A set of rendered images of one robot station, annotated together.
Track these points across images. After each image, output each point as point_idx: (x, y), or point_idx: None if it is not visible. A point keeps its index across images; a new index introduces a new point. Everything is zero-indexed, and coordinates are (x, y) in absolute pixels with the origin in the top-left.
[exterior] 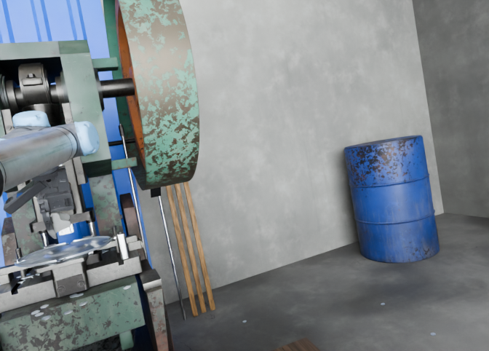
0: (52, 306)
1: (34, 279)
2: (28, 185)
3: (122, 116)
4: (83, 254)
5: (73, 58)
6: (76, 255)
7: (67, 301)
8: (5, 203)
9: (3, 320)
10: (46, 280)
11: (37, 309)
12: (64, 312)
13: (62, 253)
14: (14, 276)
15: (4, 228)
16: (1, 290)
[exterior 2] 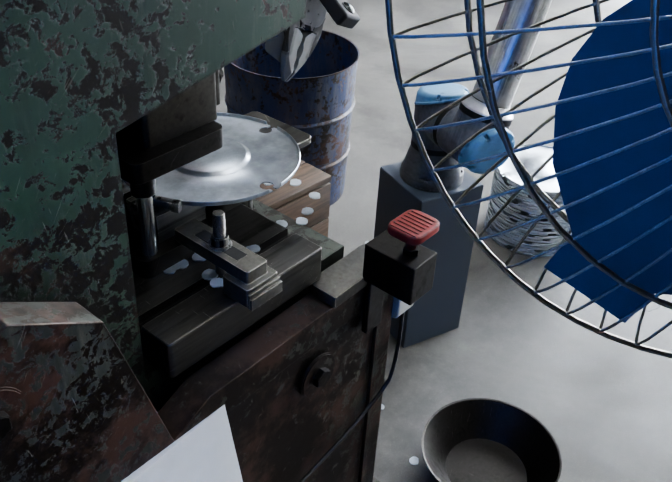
0: (277, 216)
1: (242, 234)
2: None
3: None
4: (242, 118)
5: None
6: (252, 118)
7: (261, 206)
8: (354, 11)
9: (333, 245)
10: (248, 210)
11: (290, 228)
12: (298, 184)
13: (237, 141)
14: (213, 300)
15: (66, 319)
16: (297, 248)
